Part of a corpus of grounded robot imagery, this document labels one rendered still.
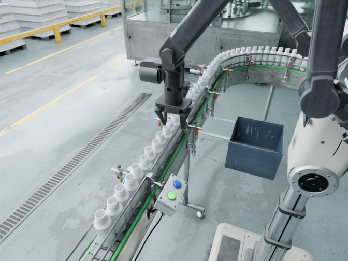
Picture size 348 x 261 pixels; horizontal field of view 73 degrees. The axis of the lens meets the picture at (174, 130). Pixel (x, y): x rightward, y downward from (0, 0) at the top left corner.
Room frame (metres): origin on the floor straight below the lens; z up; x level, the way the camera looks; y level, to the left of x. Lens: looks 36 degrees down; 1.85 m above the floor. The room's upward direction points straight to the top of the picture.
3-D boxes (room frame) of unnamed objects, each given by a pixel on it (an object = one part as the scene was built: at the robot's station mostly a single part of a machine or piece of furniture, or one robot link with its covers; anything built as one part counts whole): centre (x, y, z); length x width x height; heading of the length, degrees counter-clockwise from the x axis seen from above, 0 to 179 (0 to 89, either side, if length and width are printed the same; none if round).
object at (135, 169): (0.69, 0.16, 1.08); 0.06 x 0.06 x 0.17
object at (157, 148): (0.85, 0.08, 1.08); 0.06 x 0.06 x 0.17
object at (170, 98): (0.65, 0.00, 1.51); 0.10 x 0.07 x 0.07; 68
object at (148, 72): (0.66, 0.04, 1.60); 0.12 x 0.09 x 0.12; 69
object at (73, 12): (8.60, 3.17, 0.33); 1.23 x 1.04 x 0.66; 67
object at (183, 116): (0.64, -0.02, 1.44); 0.07 x 0.07 x 0.09; 68
